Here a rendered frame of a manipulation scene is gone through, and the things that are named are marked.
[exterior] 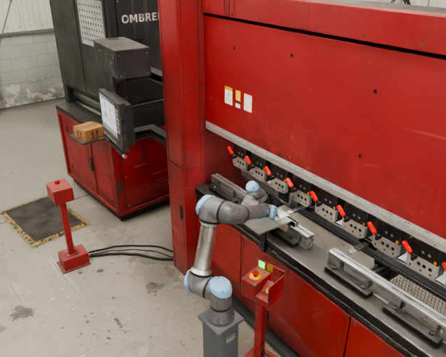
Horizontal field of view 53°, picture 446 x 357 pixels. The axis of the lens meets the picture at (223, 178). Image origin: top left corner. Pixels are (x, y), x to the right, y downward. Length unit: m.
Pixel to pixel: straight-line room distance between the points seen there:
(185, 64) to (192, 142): 0.58
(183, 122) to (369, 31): 1.58
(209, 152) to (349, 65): 1.55
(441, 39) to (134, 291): 2.95
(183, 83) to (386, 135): 1.54
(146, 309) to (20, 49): 6.21
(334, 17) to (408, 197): 0.90
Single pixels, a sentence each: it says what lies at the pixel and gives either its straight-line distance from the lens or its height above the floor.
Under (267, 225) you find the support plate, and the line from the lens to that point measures 2.82.
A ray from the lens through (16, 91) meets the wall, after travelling 9.05.
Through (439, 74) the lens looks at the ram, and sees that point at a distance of 2.02.
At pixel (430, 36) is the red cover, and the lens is 2.01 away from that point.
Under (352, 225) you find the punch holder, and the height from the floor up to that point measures 1.23.
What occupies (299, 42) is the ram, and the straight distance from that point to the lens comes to 2.49.
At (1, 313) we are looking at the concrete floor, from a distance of 4.05.
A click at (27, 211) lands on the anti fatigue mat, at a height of 0.01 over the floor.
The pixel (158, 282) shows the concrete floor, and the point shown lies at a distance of 3.97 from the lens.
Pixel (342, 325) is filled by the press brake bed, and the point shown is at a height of 0.67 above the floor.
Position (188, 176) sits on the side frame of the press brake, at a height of 0.98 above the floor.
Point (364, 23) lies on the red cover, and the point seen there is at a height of 2.24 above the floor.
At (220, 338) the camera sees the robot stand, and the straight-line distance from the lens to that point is 2.49.
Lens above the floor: 2.51
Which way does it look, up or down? 27 degrees down
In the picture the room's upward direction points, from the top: straight up
